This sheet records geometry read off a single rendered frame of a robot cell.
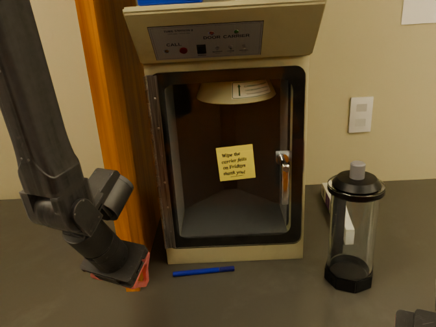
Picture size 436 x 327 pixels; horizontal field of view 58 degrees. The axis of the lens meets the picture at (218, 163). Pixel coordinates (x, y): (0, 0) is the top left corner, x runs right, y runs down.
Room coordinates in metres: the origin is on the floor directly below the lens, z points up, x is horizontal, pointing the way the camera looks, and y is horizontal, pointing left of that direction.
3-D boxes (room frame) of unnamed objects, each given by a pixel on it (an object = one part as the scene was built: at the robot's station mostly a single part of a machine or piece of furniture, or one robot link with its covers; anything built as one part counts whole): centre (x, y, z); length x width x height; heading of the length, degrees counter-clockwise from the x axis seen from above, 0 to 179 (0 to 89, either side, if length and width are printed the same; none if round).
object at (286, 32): (0.72, -0.03, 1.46); 0.32 x 0.12 x 0.10; 89
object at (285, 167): (0.73, -0.13, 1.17); 0.05 x 0.03 x 0.10; 178
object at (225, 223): (0.76, -0.03, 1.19); 0.30 x 0.01 x 0.40; 88
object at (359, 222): (0.69, -0.27, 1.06); 0.11 x 0.11 x 0.21
